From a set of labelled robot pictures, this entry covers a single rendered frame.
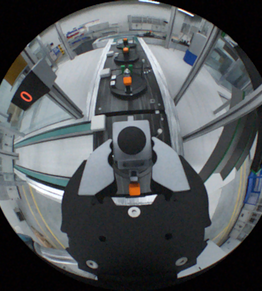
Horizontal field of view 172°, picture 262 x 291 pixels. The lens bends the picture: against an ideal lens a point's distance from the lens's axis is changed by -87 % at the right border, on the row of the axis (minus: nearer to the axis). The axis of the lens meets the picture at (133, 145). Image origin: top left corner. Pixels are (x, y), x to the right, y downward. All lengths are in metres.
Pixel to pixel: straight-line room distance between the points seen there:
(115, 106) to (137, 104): 0.07
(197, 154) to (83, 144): 0.50
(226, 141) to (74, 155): 0.48
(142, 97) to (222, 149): 0.29
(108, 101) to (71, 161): 0.27
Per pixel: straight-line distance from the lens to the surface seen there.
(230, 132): 0.25
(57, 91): 0.29
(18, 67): 0.22
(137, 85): 0.36
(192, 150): 0.47
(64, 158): 0.44
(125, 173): 0.26
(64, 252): 0.47
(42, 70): 0.19
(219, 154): 0.26
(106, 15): 10.61
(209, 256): 3.19
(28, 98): 0.23
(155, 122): 0.31
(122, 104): 0.33
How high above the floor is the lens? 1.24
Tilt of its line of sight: 81 degrees down
